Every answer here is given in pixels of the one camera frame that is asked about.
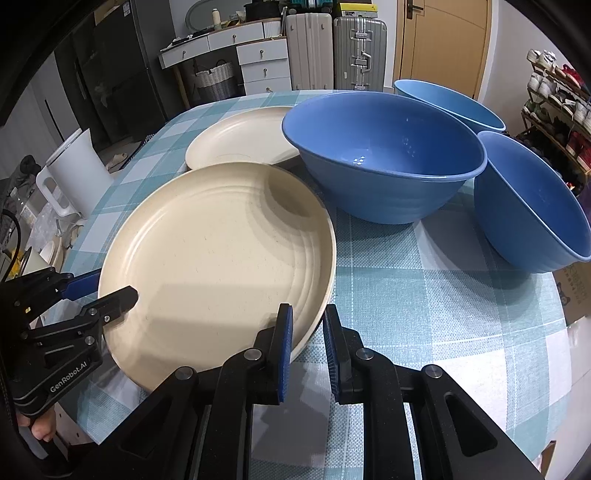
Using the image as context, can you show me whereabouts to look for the wooden door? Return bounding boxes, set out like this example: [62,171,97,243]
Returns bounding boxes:
[398,0,492,100]

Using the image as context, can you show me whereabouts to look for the teal white checked tablecloth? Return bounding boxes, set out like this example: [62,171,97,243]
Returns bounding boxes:
[60,88,573,480]

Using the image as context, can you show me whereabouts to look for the oval mirror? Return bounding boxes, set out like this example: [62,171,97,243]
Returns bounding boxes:
[185,0,218,31]

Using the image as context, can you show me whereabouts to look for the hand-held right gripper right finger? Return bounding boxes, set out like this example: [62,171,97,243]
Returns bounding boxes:
[322,304,548,480]

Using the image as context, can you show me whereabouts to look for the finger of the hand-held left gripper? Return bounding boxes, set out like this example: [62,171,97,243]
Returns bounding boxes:
[44,268,102,301]
[28,285,139,343]

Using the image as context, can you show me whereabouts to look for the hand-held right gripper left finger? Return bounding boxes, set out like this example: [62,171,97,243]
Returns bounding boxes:
[92,302,296,480]

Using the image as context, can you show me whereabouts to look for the white electric kettle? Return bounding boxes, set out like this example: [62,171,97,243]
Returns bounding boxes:
[36,128,112,217]

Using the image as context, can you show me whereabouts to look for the woven laundry basket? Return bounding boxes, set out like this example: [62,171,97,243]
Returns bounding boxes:
[194,62,238,100]

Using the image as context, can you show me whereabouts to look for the blue bowl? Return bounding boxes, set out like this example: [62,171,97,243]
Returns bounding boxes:
[394,79,506,134]
[474,130,591,274]
[283,90,488,224]

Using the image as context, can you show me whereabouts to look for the white drawer desk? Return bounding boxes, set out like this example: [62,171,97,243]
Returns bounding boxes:
[159,21,293,109]

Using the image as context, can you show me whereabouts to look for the yellow black shoe box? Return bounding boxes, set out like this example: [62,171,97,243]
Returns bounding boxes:
[338,2,376,19]

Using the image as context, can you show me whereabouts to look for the black refrigerator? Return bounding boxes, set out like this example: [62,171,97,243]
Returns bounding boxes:
[53,0,168,155]

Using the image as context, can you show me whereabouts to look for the silver suitcase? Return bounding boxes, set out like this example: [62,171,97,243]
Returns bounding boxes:
[332,16,387,90]

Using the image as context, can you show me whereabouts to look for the cardboard box with black print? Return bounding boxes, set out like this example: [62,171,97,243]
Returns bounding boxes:
[551,261,591,326]

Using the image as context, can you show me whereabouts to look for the rows of sneakers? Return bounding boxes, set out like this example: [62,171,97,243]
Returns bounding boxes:
[526,48,591,185]

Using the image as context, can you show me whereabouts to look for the black bag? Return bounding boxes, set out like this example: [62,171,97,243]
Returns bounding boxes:
[244,0,281,21]

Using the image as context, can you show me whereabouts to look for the beige suitcase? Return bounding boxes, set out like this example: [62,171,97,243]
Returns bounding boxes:
[285,13,334,90]

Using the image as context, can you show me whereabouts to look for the black cable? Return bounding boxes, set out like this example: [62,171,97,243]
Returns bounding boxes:
[0,210,21,282]

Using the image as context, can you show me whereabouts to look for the wooden shoe rack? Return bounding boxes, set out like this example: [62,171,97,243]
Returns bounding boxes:
[519,51,591,195]

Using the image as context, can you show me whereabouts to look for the person's left hand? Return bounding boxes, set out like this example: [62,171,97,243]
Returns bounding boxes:
[18,408,58,444]

